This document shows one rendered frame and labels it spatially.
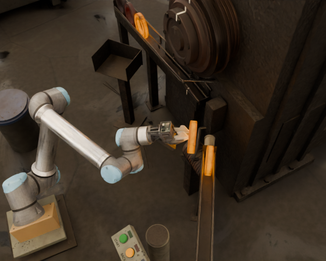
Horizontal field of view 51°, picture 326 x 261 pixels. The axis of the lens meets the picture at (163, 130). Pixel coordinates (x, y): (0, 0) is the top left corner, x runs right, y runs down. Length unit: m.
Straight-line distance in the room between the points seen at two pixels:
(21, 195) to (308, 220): 1.83
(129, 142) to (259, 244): 1.18
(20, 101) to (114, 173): 1.22
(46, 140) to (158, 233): 0.83
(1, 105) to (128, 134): 1.23
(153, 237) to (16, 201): 0.86
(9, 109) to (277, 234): 1.99
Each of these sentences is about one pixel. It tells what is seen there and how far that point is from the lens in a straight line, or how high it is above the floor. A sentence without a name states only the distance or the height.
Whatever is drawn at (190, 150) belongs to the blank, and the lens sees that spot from 1.55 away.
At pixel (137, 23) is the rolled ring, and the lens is 2.62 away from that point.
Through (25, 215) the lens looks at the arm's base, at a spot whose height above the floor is 0.32.
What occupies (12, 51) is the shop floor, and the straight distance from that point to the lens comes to 3.74.
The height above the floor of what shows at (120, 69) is 0.60.
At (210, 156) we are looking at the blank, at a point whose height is 0.78.
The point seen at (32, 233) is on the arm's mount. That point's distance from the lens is 2.30.
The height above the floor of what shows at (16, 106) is 0.43.
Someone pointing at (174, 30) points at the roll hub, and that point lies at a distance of 1.72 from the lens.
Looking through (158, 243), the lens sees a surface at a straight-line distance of 1.78.
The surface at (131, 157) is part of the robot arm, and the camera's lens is 1.64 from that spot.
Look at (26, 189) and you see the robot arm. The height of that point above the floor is 0.40.
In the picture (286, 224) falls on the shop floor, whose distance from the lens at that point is 2.49.
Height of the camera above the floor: 2.21
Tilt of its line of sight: 54 degrees down
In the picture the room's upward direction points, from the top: 2 degrees counter-clockwise
